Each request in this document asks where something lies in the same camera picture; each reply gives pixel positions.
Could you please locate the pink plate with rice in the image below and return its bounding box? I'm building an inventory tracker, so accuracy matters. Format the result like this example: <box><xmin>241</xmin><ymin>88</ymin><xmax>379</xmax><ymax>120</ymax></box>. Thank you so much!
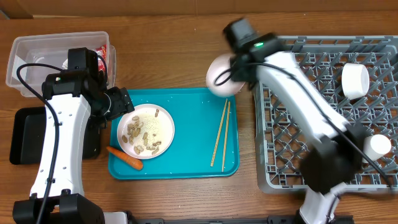
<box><xmin>116</xmin><ymin>104</ymin><xmax>175</xmax><ymax>160</ymax></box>

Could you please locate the white paper tissue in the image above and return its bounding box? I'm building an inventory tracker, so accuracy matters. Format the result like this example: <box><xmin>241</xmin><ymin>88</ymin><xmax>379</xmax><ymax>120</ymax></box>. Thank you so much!
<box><xmin>62</xmin><ymin>59</ymin><xmax>68</xmax><ymax>70</ymax></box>

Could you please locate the orange carrot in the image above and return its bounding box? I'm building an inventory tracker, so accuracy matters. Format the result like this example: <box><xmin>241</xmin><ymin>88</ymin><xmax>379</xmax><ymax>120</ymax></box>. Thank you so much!
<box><xmin>106</xmin><ymin>146</ymin><xmax>144</xmax><ymax>170</ymax></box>

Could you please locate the wooden chopstick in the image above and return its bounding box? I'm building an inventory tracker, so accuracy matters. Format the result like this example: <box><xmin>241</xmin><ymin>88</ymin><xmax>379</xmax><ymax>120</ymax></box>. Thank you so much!
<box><xmin>210</xmin><ymin>99</ymin><xmax>228</xmax><ymax>167</ymax></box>
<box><xmin>221</xmin><ymin>101</ymin><xmax>231</xmax><ymax>172</ymax></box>

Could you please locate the white bowl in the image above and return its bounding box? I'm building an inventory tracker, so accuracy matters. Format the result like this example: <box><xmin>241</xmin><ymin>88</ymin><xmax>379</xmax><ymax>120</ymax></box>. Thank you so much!
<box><xmin>341</xmin><ymin>63</ymin><xmax>369</xmax><ymax>100</ymax></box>

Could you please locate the white cup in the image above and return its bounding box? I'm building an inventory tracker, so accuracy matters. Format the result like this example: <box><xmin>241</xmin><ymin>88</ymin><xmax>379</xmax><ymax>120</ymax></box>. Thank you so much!
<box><xmin>363</xmin><ymin>134</ymin><xmax>392</xmax><ymax>161</ymax></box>

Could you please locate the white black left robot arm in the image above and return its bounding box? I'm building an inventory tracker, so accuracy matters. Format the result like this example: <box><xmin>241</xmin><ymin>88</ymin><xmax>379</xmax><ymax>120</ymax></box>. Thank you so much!
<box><xmin>12</xmin><ymin>63</ymin><xmax>135</xmax><ymax>223</ymax></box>

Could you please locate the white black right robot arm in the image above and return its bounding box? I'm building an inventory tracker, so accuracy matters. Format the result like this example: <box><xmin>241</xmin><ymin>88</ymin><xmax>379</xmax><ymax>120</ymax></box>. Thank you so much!
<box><xmin>209</xmin><ymin>30</ymin><xmax>392</xmax><ymax>223</ymax></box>

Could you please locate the clear plastic waste bin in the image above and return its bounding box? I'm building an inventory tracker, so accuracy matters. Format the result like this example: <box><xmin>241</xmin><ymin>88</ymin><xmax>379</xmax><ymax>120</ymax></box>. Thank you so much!
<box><xmin>6</xmin><ymin>31</ymin><xmax>116</xmax><ymax>97</ymax></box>

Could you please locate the grey dishwasher rack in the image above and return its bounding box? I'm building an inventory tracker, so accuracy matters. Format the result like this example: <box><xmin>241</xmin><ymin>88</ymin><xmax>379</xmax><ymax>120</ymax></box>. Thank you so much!
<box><xmin>253</xmin><ymin>35</ymin><xmax>397</xmax><ymax>194</ymax></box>

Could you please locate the red snack wrapper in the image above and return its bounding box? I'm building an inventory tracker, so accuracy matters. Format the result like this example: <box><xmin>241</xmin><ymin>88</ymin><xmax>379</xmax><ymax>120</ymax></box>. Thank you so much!
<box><xmin>95</xmin><ymin>44</ymin><xmax>108</xmax><ymax>75</ymax></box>

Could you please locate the teal serving tray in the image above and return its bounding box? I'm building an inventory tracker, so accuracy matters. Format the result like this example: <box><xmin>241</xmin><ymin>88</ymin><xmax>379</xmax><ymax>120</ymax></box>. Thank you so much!
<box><xmin>108</xmin><ymin>88</ymin><xmax>239</xmax><ymax>180</ymax></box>

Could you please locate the black plastic tray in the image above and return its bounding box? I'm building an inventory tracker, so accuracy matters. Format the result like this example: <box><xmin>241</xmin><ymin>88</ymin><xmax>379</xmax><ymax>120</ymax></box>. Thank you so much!
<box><xmin>9</xmin><ymin>107</ymin><xmax>100</xmax><ymax>165</ymax></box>

